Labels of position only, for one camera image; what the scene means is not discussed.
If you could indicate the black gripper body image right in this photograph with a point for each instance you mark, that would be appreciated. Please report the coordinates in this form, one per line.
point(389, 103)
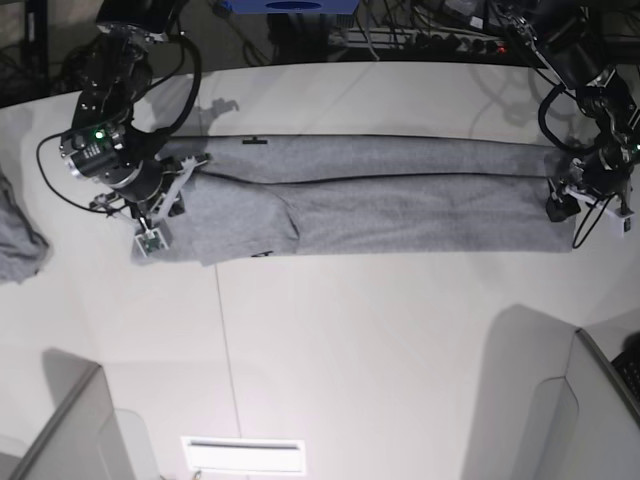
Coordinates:
point(604, 172)

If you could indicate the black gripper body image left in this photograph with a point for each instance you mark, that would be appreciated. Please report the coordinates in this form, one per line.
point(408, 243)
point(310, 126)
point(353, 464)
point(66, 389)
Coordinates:
point(119, 156)

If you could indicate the grey T-shirt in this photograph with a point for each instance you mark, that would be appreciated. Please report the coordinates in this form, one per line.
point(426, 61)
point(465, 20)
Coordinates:
point(329, 195)

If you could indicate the grey cloth at left edge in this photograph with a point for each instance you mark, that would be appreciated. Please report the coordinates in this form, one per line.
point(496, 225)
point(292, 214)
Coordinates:
point(23, 249)

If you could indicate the black keyboard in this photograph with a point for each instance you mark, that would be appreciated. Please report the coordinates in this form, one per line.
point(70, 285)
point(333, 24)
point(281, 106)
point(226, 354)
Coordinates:
point(627, 366)

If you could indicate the blue box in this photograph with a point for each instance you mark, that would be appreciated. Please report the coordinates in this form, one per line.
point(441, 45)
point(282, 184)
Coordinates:
point(333, 7)

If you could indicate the grey right partition panel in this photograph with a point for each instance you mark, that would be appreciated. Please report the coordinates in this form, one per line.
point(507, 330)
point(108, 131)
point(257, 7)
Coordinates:
point(583, 424)

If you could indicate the grey partition panel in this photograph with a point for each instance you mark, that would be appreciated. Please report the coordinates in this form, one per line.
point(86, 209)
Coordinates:
point(81, 439)
point(583, 424)

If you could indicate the white power strip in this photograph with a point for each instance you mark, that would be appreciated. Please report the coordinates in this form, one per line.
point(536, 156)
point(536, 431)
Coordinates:
point(416, 40)

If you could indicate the grey left partition panel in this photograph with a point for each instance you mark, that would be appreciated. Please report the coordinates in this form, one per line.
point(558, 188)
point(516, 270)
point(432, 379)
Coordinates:
point(81, 439)

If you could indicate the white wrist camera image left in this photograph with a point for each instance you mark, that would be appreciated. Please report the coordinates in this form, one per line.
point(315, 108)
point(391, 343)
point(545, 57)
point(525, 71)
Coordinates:
point(160, 210)

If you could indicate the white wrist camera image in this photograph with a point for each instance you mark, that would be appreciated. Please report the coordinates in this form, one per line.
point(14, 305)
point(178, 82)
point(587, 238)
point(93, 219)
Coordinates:
point(618, 211)
point(160, 210)

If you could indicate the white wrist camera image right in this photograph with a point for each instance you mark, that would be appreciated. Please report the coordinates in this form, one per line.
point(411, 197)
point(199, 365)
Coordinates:
point(618, 211)

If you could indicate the black cable image left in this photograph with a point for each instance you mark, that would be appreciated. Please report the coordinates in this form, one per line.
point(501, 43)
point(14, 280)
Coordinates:
point(118, 75)

